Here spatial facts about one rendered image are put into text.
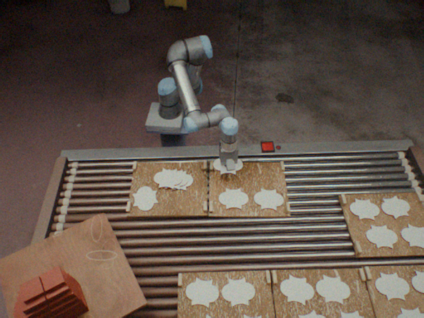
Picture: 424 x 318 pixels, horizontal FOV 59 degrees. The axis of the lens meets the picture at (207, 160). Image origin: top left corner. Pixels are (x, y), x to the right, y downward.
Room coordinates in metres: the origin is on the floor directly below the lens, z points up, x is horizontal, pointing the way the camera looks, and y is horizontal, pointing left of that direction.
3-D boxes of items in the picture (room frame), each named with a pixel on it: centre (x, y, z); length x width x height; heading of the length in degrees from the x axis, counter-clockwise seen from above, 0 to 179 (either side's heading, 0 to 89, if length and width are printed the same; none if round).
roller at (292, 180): (1.24, -0.18, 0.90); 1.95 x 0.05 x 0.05; 91
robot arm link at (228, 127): (1.24, -0.10, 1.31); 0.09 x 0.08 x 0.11; 19
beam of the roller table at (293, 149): (1.46, -0.18, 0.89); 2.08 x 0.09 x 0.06; 91
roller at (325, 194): (1.14, -0.18, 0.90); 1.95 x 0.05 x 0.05; 91
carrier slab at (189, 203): (1.18, 0.21, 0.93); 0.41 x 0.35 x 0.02; 89
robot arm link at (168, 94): (1.80, 0.23, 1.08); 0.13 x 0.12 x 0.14; 109
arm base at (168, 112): (1.79, 0.23, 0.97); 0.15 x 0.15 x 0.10
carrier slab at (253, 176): (1.17, -0.21, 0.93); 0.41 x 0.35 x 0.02; 88
